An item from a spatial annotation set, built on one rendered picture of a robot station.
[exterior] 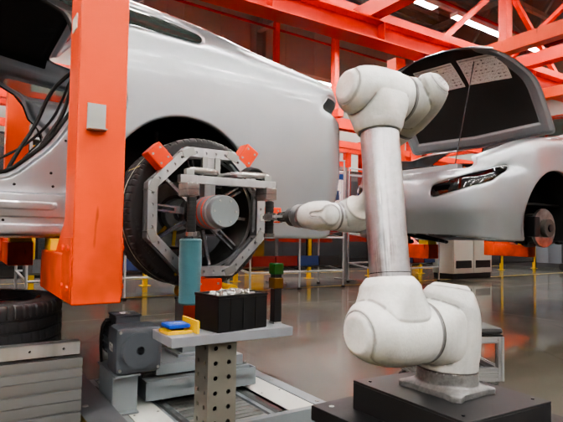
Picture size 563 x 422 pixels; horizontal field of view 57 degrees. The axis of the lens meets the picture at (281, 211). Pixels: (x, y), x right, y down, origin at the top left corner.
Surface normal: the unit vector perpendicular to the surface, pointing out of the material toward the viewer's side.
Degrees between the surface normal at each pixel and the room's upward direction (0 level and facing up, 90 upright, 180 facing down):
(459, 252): 90
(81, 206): 90
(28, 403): 90
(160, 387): 90
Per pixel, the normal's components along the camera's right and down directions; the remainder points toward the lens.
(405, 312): 0.37, -0.29
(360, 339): -0.84, 0.02
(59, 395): 0.54, -0.03
